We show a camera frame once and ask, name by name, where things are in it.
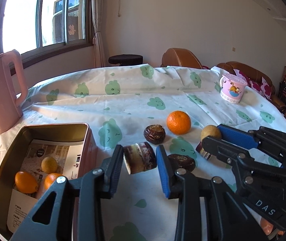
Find brown longan fruit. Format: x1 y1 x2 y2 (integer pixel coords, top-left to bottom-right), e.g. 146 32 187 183
41 157 58 174

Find yellow round fruit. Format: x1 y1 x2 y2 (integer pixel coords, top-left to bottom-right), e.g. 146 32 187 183
200 125 222 141

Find smooth orange kumquat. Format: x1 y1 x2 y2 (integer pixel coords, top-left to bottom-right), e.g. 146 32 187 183
15 171 38 194

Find sugarcane piece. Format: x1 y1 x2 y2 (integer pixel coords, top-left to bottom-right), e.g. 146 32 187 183
123 141 157 175
196 142 212 160

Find printed paper sheet in tin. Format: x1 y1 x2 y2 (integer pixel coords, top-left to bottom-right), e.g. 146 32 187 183
7 140 84 233

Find floral pink cushion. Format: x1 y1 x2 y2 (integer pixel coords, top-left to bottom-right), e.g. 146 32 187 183
234 69 272 100

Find dark chestnut near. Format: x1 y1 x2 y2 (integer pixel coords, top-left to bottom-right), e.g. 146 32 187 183
167 154 196 172

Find dark chestnut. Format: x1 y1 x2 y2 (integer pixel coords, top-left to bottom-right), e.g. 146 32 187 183
144 124 166 145
167 154 196 172

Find pink metal tin box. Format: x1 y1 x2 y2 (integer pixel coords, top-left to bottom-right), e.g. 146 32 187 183
0 123 97 240

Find pink cartoon mug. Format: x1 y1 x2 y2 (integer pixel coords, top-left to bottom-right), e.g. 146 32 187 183
219 73 247 104

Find mandarin orange on table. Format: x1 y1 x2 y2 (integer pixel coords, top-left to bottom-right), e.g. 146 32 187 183
166 110 191 135

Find dark chestnut far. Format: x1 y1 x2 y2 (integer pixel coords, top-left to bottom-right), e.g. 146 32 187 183
144 124 166 145

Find brown leather sofa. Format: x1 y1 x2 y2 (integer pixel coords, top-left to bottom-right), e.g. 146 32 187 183
217 61 286 113

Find white tablecloth green clouds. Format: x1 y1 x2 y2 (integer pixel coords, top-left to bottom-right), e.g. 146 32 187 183
0 65 286 240

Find brown leather armchair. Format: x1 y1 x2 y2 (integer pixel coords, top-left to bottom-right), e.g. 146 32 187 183
161 48 202 69

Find black round stool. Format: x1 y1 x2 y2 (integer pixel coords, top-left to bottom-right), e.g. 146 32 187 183
108 54 144 66

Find beige curtain right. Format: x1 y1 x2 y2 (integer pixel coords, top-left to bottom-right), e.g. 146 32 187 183
91 0 105 68

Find window with dark frame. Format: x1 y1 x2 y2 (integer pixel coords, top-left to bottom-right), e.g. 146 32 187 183
0 0 93 67

